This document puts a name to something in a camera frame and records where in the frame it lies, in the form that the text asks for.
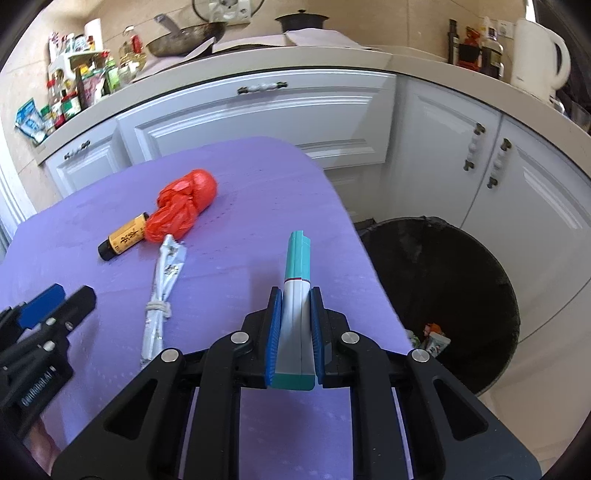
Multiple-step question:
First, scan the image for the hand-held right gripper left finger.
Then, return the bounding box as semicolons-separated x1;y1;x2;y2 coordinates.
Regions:
51;286;282;480

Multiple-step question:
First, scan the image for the white cabinet drawer front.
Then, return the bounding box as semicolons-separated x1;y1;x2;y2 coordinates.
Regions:
115;71;398;169

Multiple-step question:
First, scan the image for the slim dark glass bottle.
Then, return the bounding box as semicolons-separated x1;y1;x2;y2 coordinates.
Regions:
447;18;460;65

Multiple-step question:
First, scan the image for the glass pot lid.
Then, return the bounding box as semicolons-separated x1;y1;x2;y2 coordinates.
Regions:
191;0;265;24

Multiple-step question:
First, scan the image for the white cabinet door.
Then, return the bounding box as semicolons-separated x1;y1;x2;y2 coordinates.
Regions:
379;76;502;227
462;115;591;342

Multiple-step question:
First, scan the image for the white electric kettle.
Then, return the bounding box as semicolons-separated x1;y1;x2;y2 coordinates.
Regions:
510;17;572;104

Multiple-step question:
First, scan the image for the drawer handle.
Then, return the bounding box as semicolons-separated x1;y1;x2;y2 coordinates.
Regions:
237;80;289;95

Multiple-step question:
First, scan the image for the black pot with lid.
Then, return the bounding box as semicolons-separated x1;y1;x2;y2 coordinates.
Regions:
274;9;329;34

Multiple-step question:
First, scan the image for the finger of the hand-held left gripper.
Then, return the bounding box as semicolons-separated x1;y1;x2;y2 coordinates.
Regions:
28;285;98;342
0;284;65;344

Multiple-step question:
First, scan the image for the small white cabinet front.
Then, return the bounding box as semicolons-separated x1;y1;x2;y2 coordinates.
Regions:
46;134;134;199

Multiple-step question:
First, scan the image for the blue white packet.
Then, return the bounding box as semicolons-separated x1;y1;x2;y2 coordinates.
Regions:
15;98;49;146

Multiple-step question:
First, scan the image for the dark sauce bottle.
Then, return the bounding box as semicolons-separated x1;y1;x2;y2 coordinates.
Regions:
479;16;505;80

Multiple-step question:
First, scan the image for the teal and white box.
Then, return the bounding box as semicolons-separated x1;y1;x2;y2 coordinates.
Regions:
268;230;326;392

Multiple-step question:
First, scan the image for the black trash bin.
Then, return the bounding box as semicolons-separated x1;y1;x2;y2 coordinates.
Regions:
355;216;522;398

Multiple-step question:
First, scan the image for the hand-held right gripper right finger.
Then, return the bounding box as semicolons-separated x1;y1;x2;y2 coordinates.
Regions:
311;286;541;480

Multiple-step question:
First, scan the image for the orange bottle with black cap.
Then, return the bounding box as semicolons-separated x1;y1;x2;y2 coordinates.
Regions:
97;211;151;261

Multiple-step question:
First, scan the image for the group of condiment bottles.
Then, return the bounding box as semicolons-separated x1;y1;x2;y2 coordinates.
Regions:
46;32;148;130

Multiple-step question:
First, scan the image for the silver knotted wrapper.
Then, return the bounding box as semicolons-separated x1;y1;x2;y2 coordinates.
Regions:
139;234;188;370

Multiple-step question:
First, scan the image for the metal wok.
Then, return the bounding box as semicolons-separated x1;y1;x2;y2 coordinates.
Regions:
145;14;227;58

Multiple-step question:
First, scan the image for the cabinet door handle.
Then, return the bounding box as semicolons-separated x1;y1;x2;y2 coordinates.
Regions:
486;138;512;189
463;124;486;171

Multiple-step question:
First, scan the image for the red labelled bottle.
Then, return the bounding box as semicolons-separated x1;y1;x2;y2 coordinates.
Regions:
457;27;482;70

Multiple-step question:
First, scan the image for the red plastic bag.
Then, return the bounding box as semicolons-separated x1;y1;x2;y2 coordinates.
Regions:
145;169;218;244

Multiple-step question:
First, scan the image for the person's left hand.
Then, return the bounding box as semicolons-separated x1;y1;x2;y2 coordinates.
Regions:
27;412;63;474

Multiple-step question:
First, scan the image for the white paper roll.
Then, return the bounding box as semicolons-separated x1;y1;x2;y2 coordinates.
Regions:
84;18;103;51

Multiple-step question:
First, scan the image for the purple table cover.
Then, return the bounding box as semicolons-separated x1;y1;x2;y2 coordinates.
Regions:
0;136;414;480

